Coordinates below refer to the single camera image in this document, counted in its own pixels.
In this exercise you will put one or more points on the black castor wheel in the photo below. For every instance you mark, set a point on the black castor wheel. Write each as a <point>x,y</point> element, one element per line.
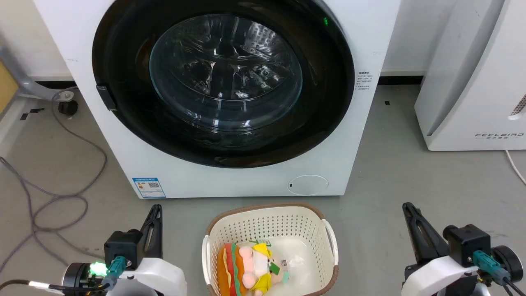
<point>68,107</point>

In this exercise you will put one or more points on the grey metal frame leg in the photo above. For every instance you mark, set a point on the grey metal frame leg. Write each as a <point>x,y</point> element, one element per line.
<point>24,82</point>

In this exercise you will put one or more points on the small printed text label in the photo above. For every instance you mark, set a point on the small printed text label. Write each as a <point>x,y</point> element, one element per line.
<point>363,80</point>

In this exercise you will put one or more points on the black round glass washer door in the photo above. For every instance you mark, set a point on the black round glass washer door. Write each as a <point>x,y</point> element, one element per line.
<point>324,111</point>

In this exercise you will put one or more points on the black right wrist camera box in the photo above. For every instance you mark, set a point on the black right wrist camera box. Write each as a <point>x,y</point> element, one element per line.
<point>468,242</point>

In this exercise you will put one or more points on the oval drain filter cover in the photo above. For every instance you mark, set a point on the oval drain filter cover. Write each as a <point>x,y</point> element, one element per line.
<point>308,185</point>

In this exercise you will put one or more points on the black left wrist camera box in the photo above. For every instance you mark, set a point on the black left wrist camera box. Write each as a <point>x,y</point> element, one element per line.
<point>123,246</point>

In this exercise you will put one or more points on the white front-loading washing machine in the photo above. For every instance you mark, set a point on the white front-loading washing machine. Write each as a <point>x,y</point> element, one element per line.
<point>230,181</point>

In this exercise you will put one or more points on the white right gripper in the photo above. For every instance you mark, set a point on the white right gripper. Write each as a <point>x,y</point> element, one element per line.
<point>435,275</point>

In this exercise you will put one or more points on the blue energy label sticker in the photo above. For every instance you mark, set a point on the blue energy label sticker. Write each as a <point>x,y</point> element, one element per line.
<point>148,187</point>

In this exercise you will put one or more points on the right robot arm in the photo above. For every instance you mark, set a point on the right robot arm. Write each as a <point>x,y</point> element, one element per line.
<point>509,263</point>

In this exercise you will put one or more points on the light wooden panel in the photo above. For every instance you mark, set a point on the light wooden panel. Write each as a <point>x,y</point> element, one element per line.
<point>6,86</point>

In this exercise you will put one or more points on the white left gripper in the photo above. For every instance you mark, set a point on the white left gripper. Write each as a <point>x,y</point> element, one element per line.
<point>160,275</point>

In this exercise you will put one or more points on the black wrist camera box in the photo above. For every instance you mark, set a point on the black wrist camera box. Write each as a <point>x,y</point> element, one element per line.
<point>123,246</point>
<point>468,242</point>

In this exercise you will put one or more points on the white Feelbird appliance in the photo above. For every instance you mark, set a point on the white Feelbird appliance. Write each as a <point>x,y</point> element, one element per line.
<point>472,82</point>

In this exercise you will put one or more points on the hamburger plush toy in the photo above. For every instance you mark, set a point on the hamburger plush toy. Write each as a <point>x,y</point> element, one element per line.
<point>230,271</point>

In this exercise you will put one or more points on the pink doll in yellow clothes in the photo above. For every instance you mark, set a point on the pink doll in yellow clothes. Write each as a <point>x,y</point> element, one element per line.
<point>259,267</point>

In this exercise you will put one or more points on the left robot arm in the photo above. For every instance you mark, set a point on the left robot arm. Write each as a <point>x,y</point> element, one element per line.
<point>78,277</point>

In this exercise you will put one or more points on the clear plastic bag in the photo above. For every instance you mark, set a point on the clear plastic bag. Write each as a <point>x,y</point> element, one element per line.
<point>296,261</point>

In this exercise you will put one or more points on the cream perforated laundry basket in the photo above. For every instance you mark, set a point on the cream perforated laundry basket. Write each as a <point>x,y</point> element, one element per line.
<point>271,224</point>

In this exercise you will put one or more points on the black floor tape marks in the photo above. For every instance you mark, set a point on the black floor tape marks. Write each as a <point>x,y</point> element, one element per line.
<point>32,112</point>

